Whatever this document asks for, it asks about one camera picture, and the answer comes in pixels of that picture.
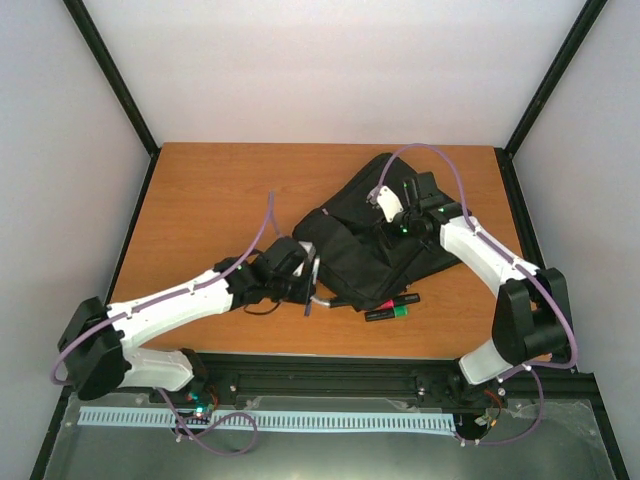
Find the pink highlighter marker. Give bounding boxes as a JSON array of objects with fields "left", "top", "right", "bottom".
[{"left": 380, "top": 293, "right": 421, "bottom": 309}]

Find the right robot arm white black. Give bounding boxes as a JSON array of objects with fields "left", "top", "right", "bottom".
[{"left": 368, "top": 172, "right": 577, "bottom": 385}]

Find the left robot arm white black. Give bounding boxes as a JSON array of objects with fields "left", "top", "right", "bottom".
[{"left": 58, "top": 237, "right": 319, "bottom": 403}]

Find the blue whiteboard marker pen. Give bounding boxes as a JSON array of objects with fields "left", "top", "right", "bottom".
[{"left": 304, "top": 256, "right": 320, "bottom": 317}]

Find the black student backpack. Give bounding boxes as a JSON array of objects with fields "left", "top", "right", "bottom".
[{"left": 292, "top": 152, "right": 460, "bottom": 310}]

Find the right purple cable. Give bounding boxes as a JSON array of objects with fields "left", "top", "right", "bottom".
[{"left": 377, "top": 143, "right": 582, "bottom": 447}]

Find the green lit circuit board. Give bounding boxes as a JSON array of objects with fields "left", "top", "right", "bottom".
[{"left": 192, "top": 391, "right": 219, "bottom": 420}]

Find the left black frame post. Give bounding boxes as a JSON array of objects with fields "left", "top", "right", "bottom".
[{"left": 63, "top": 0, "right": 160, "bottom": 160}]

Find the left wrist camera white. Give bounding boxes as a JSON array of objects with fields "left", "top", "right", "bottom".
[{"left": 293, "top": 241, "right": 316, "bottom": 277}]

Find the light blue cable duct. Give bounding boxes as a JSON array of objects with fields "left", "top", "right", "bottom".
[{"left": 77, "top": 406, "right": 456, "bottom": 436}]

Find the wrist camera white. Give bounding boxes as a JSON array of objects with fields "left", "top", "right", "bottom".
[
  {"left": 293, "top": 241, "right": 316, "bottom": 277},
  {"left": 367, "top": 185, "right": 404, "bottom": 223}
]

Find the green highlighter marker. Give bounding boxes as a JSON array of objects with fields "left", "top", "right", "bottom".
[{"left": 364, "top": 306, "right": 409, "bottom": 322}]

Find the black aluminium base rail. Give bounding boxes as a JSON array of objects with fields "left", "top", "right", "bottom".
[{"left": 64, "top": 349, "right": 596, "bottom": 416}]

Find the right black frame post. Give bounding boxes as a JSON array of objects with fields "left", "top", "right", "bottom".
[{"left": 504, "top": 0, "right": 608, "bottom": 160}]

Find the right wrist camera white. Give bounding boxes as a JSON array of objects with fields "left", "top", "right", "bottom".
[{"left": 367, "top": 185, "right": 404, "bottom": 223}]

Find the black frame post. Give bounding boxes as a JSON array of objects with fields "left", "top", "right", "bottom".
[
  {"left": 504, "top": 0, "right": 608, "bottom": 160},
  {"left": 63, "top": 0, "right": 160, "bottom": 160}
]

